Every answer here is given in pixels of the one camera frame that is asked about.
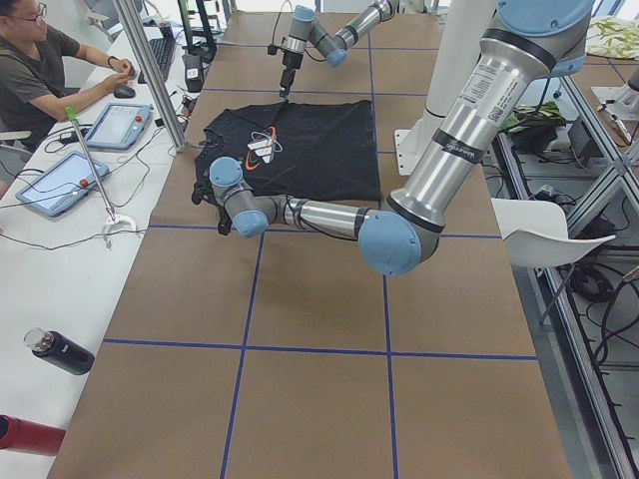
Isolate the teach pendant tablet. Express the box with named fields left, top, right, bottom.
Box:
left=15, top=152, right=96, bottom=218
left=84, top=103, right=151, bottom=151

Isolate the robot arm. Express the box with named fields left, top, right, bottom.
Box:
left=208, top=1, right=592, bottom=275
left=269, top=0, right=399, bottom=100

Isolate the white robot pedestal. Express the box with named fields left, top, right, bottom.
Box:
left=394, top=0, right=496, bottom=176

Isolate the white plastic chair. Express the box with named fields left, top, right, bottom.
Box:
left=491, top=199, right=616, bottom=268

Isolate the reacher grabber stick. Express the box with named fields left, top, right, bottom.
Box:
left=64, top=107, right=138, bottom=249

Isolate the far teach pendant tablet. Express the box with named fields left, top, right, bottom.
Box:
left=84, top=103, right=151, bottom=151

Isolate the black box with label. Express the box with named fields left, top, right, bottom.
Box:
left=182, top=54, right=205, bottom=93

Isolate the aluminium frame post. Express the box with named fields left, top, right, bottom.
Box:
left=114, top=0, right=187, bottom=153

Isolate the black printed t-shirt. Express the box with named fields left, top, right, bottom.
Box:
left=195, top=100, right=382, bottom=204

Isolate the near teach pendant tablet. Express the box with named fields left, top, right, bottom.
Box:
left=15, top=152, right=96, bottom=218

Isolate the black keyboard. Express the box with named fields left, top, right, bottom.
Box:
left=148, top=37, right=176, bottom=82

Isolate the red water bottle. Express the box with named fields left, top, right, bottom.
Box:
left=1, top=415, right=66, bottom=457

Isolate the seated person in green shirt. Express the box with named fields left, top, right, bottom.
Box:
left=1, top=1, right=136, bottom=151

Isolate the black water bottle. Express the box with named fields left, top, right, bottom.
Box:
left=23, top=327, right=95, bottom=375

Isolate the black computer mouse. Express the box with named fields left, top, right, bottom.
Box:
left=113, top=86, right=136, bottom=99

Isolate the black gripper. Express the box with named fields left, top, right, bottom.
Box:
left=217, top=207, right=233, bottom=235
left=280, top=50, right=303, bottom=102

